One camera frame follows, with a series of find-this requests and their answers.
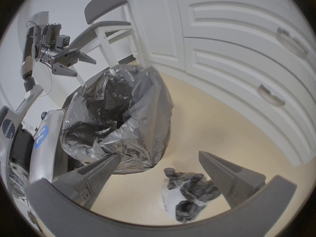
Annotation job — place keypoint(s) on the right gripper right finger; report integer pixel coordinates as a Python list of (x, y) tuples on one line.
[(232, 181)]

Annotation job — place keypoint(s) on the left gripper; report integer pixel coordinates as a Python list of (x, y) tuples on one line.
[(64, 60)]

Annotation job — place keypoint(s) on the crumpled white paper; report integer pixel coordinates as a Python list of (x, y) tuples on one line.
[(170, 199)]

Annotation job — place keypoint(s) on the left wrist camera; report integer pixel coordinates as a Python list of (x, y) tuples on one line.
[(63, 42)]

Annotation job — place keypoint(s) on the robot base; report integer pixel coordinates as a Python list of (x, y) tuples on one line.
[(47, 157)]

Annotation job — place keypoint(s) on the white wardrobe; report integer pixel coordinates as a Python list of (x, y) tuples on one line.
[(246, 46)]

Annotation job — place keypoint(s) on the white chair grey cushions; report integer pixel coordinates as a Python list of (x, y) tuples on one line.
[(106, 1)]

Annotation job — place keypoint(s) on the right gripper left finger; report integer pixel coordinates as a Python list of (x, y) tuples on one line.
[(91, 181)]

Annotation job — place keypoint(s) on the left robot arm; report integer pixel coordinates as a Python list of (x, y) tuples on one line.
[(28, 65)]

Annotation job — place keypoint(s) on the black plastic bag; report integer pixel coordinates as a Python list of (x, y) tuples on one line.
[(148, 102)]

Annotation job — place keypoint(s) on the crumpled black plastic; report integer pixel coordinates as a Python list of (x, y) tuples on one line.
[(192, 189)]

